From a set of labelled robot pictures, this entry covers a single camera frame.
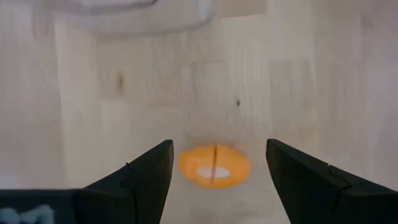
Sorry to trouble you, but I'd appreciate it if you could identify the orange toy pumpkin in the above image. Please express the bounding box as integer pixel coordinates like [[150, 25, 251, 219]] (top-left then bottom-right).
[[177, 142, 252, 189]]

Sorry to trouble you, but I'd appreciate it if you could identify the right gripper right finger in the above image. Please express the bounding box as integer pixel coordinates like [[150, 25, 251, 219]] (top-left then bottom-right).
[[266, 138, 398, 224]]

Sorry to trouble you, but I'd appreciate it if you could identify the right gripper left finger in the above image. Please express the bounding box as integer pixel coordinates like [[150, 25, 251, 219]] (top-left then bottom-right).
[[0, 139, 174, 224]]

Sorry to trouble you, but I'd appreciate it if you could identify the clear plastic storage bin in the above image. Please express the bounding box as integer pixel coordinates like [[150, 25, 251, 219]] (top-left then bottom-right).
[[30, 0, 216, 35]]

